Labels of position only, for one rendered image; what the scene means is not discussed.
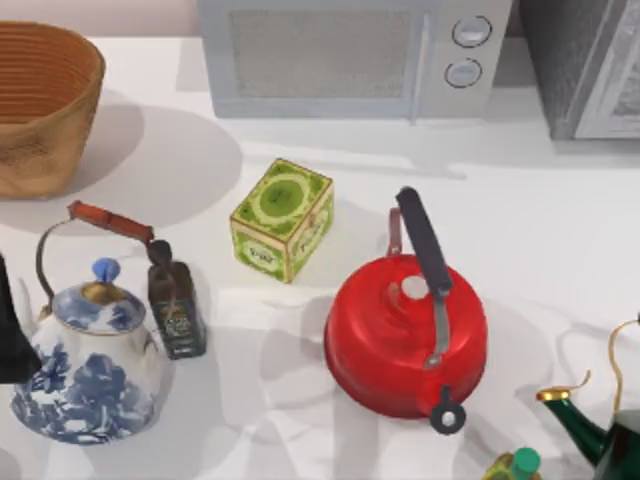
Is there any green square tin box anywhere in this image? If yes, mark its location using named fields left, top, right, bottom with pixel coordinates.
left=229, top=157, right=335, bottom=286

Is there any red kettle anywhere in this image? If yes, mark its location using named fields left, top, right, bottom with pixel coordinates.
left=323, top=186, right=489, bottom=435

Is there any dark glass bottle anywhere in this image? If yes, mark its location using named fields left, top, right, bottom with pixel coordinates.
left=146, top=239, right=208, bottom=361

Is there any pale microwave oven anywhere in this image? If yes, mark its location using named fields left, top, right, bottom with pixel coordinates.
left=196, top=0, right=515, bottom=126

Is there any round microwave knob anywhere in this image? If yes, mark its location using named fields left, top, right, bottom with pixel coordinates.
left=443, top=57, right=484, bottom=90
left=451, top=14, right=494, bottom=48

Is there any blue and white teapot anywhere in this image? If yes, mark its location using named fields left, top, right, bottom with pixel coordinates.
left=10, top=200, right=166, bottom=446

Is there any yellow bottle with green cap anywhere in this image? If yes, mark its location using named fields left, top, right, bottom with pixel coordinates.
left=479, top=446, right=544, bottom=480

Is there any woven wooden basket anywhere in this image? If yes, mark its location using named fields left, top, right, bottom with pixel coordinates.
left=0, top=20, right=107, bottom=200

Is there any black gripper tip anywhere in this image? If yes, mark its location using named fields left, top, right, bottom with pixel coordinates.
left=0, top=253, right=43, bottom=385

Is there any dark green kettle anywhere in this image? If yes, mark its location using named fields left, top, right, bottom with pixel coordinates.
left=535, top=314, right=640, bottom=480

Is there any microwave door handle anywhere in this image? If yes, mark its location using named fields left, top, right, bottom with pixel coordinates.
left=408, top=12, right=432, bottom=126

